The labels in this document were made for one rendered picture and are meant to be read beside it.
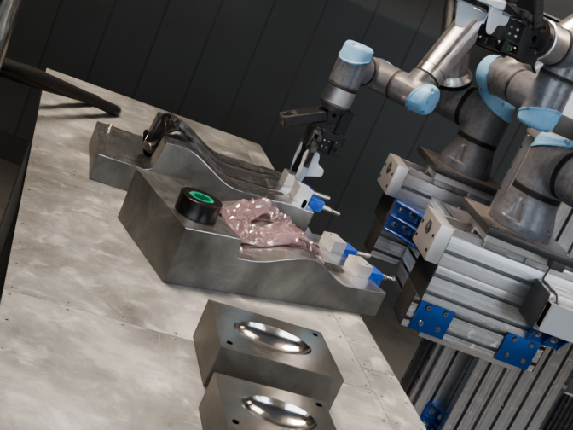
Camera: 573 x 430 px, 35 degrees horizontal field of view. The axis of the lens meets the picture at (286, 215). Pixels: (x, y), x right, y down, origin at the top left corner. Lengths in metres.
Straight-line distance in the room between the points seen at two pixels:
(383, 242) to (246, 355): 1.29
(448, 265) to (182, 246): 0.72
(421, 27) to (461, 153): 1.83
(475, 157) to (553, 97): 0.77
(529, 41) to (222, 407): 0.91
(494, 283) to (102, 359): 1.08
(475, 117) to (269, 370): 1.37
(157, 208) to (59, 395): 0.58
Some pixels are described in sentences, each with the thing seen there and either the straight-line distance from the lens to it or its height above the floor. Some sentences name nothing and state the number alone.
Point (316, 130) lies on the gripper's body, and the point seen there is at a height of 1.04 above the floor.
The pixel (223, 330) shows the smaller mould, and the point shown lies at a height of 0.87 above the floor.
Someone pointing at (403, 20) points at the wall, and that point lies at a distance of 4.30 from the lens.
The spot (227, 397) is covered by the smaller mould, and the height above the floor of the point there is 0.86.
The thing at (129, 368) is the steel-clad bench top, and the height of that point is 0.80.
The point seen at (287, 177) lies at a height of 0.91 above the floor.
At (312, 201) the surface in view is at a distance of 2.11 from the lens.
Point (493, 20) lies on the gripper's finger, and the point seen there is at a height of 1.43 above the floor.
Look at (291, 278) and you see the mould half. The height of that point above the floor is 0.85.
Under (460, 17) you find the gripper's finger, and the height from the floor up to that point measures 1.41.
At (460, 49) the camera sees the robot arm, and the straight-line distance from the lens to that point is 2.23.
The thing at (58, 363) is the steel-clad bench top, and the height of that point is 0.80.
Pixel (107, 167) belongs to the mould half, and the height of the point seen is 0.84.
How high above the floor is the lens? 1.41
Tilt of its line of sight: 16 degrees down
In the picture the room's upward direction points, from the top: 24 degrees clockwise
